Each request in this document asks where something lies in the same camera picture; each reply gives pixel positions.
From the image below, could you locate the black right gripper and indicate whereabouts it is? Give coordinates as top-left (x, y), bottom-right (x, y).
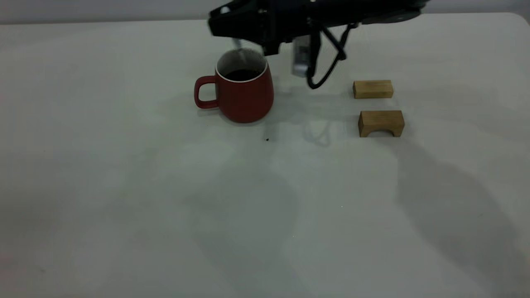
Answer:
top-left (208, 0), bottom-right (322, 57)

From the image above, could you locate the black cable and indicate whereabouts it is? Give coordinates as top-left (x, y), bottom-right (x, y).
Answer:
top-left (306, 22), bottom-right (359, 90)

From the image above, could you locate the rectangular wooden block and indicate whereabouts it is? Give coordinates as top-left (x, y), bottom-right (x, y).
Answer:
top-left (353, 80), bottom-right (394, 99)

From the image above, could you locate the arched wooden block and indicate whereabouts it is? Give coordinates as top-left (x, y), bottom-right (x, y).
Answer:
top-left (358, 110), bottom-right (405, 138)

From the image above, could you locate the dark coffee liquid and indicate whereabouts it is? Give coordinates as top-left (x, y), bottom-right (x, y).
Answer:
top-left (224, 70), bottom-right (261, 82)

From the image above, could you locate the red ceramic mug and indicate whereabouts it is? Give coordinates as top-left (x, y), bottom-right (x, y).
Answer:
top-left (194, 49), bottom-right (275, 124)

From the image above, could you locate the white handled metal spoon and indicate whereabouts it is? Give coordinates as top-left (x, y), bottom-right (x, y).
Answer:
top-left (231, 38), bottom-right (259, 67)

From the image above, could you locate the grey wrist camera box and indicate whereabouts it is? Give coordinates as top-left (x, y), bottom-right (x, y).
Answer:
top-left (291, 34), bottom-right (312, 78)

